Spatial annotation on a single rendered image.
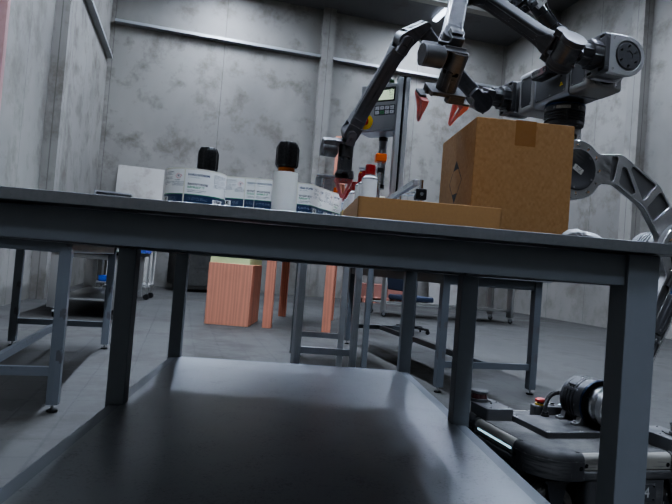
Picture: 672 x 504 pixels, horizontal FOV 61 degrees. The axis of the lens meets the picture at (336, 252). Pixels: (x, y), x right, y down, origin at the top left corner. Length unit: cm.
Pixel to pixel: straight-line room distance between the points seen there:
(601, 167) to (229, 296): 497
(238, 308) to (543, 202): 533
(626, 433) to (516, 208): 54
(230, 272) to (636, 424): 562
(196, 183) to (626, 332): 133
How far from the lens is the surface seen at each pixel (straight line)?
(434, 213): 103
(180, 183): 193
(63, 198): 104
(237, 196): 228
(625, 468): 123
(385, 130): 229
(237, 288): 649
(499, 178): 140
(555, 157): 146
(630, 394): 120
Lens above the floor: 74
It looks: 2 degrees up
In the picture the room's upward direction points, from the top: 5 degrees clockwise
